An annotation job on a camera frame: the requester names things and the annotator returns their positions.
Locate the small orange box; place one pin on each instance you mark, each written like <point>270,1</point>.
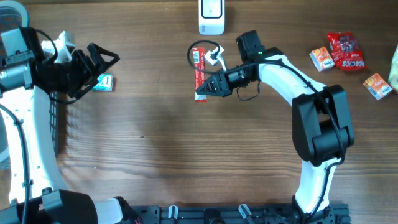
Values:
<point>377,86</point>
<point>322,59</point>

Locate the large yellow snack bag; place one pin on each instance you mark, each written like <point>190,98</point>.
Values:
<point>393,74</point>

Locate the red snack packet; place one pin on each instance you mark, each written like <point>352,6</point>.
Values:
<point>345,51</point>

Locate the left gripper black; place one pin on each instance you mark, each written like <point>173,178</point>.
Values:
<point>79,57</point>

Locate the red stick packet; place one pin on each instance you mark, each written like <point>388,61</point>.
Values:
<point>198,54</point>

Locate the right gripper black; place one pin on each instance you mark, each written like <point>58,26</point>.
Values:
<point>224,87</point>

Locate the white barcode scanner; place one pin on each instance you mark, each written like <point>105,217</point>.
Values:
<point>211,17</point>

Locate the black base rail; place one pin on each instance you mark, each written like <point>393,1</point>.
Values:
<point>266,214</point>

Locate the small teal box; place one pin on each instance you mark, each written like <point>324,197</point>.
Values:
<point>105,83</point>

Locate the dark grey plastic basket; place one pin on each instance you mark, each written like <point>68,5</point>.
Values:
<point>14,15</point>

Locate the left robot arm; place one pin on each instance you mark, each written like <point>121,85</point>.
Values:
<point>32,72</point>

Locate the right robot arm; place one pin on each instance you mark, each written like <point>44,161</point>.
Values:
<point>322,129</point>

